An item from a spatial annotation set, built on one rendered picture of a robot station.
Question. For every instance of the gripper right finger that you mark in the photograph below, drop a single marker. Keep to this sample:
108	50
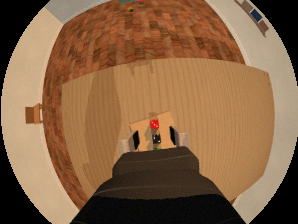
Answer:
178	137

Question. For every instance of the black die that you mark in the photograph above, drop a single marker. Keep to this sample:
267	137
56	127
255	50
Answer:
156	138

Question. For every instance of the orange flat mat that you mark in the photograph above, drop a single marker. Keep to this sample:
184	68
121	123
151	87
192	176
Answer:
145	132

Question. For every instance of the red die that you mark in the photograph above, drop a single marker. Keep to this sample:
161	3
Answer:
154	124

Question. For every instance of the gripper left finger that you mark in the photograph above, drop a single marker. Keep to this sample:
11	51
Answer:
129	143

